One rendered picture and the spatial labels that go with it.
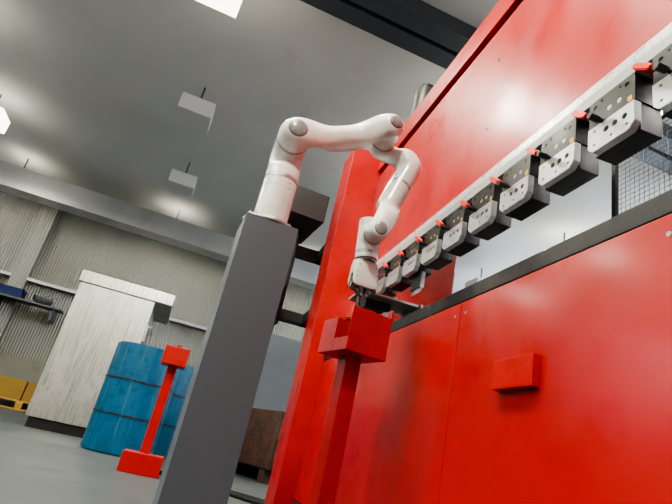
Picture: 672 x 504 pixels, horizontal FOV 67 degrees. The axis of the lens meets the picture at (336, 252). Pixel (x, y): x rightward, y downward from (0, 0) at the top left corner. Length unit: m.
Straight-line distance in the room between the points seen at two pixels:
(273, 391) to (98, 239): 5.02
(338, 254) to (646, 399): 2.43
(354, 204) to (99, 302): 3.80
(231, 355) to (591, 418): 0.97
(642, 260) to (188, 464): 1.20
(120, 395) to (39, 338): 7.19
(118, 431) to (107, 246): 7.80
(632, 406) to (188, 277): 11.29
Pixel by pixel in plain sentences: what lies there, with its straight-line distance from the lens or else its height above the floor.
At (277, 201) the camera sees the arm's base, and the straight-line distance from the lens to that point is 1.75.
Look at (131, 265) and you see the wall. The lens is 11.97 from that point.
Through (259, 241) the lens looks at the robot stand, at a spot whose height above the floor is 0.91.
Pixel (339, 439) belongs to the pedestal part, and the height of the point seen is 0.39.
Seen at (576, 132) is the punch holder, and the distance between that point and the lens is 1.59.
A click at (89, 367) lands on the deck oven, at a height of 0.70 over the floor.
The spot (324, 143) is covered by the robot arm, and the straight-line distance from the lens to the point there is 1.91.
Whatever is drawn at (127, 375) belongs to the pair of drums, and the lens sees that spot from 4.73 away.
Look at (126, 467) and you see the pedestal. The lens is 3.60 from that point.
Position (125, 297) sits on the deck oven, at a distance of 6.36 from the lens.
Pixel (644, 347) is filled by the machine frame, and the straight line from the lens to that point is 1.00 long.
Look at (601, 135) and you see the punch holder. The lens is 1.49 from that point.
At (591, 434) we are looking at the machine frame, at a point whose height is 0.46.
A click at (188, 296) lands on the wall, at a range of 11.84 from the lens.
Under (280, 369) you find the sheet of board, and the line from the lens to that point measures 11.59.
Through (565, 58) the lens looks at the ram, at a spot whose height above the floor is 1.60.
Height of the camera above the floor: 0.32
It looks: 22 degrees up
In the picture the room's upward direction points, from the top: 13 degrees clockwise
